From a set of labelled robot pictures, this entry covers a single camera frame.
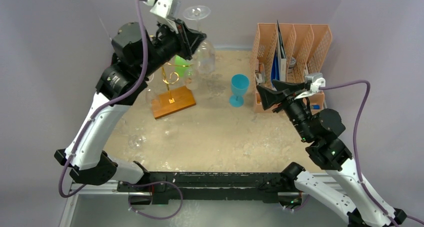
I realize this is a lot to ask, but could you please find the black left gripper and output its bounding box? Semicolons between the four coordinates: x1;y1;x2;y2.
139;17;207;79

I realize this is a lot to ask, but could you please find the green plastic goblet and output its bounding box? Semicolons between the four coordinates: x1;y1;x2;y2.
173;55;192;78

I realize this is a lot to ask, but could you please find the clear glass back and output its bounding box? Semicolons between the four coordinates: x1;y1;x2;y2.
183;5;216;75

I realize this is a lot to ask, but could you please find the clear flute wine glass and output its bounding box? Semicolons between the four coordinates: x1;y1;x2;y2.
145;73;160;109

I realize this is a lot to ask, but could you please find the clear glass near left arm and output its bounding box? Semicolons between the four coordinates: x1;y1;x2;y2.
127;134;146;150

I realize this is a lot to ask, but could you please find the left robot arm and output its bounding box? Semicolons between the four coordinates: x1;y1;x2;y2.
54;19;207;192

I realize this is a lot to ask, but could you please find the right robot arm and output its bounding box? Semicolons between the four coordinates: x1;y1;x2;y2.
256;78;407;227

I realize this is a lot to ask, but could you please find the gold wine glass rack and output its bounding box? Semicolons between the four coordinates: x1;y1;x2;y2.
150;56;196;120

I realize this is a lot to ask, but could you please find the blue folder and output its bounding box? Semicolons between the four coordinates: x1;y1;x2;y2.
270;50;280;81

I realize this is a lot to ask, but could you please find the grey white folder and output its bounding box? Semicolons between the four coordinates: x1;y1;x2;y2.
276;21;287;82

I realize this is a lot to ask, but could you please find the blue plastic goblet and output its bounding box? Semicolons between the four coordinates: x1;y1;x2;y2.
229;74;250;108

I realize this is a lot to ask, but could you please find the peach file organizer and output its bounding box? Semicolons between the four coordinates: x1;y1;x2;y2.
249;23;332;113

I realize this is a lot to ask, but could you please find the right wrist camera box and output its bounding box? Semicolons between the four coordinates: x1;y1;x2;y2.
294;72;326;100

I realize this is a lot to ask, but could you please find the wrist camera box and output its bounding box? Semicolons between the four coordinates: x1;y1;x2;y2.
144;0;181;34
294;72;326;100

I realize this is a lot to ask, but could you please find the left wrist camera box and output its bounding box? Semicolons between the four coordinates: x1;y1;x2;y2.
144;0;181;34

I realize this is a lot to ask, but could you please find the purple cable loop front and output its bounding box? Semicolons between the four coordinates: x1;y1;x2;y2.
128;181;184;221

